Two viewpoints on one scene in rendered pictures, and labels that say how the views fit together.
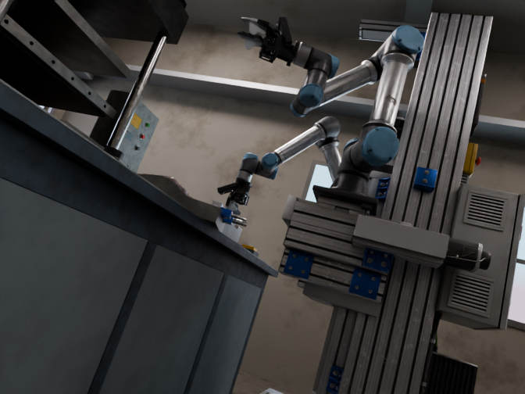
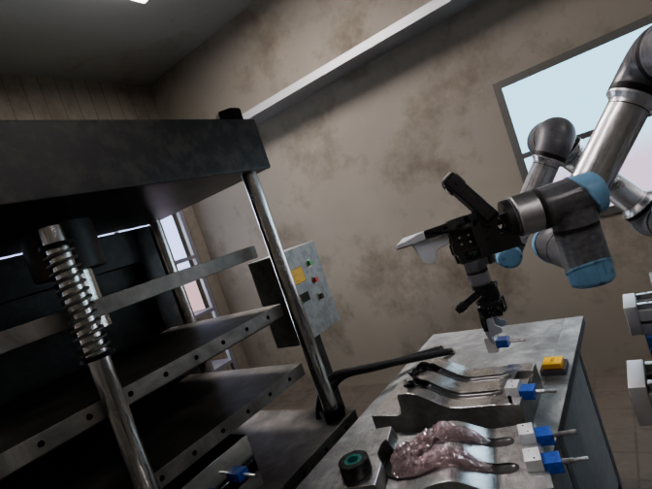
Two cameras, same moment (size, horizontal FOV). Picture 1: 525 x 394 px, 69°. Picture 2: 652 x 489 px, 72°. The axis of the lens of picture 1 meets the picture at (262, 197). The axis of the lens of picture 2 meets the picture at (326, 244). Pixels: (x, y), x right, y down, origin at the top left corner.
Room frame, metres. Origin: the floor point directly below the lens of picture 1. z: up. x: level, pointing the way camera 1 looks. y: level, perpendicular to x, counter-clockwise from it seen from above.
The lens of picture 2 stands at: (0.31, 0.14, 1.54)
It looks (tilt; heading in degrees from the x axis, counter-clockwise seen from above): 3 degrees down; 16
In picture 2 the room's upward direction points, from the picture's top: 19 degrees counter-clockwise
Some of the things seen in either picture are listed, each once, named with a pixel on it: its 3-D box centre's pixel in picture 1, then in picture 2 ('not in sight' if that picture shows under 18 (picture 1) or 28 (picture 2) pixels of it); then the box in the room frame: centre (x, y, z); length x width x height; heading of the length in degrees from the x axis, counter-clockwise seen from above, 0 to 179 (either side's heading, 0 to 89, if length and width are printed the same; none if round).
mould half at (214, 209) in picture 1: (158, 194); (440, 465); (1.40, 0.36, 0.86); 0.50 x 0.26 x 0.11; 87
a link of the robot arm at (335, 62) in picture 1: (321, 64); (569, 201); (1.18, -0.05, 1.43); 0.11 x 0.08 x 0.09; 97
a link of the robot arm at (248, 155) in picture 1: (249, 164); (473, 257); (1.94, 0.12, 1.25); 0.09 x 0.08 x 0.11; 91
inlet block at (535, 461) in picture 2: (228, 214); (557, 462); (1.34, 0.09, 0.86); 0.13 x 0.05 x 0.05; 87
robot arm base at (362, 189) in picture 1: (349, 188); not in sight; (1.34, -0.29, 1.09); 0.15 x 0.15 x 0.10
